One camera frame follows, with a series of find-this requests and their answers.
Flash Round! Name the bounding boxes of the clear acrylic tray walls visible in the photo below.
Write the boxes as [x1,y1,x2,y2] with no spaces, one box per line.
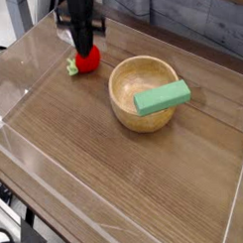
[0,9,243,243]

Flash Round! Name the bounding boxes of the red plush fruit green stem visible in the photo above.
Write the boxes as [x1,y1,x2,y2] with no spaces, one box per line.
[67,45,100,75]

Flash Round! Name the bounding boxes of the black cable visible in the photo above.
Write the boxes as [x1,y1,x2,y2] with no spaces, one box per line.
[0,226,20,243]

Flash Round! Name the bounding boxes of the wooden bowl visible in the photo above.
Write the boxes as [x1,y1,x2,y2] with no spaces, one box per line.
[106,53,182,135]

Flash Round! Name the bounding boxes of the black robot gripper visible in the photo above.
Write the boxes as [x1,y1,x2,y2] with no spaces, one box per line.
[66,0,94,58]

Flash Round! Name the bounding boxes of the black metal table bracket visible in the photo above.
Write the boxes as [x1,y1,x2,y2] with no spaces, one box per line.
[20,208,49,243]

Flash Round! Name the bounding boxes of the green rectangular block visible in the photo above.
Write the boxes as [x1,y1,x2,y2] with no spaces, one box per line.
[134,79,191,116]

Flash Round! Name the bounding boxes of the clear acrylic corner bracket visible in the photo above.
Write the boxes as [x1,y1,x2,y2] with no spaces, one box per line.
[57,29,74,46]

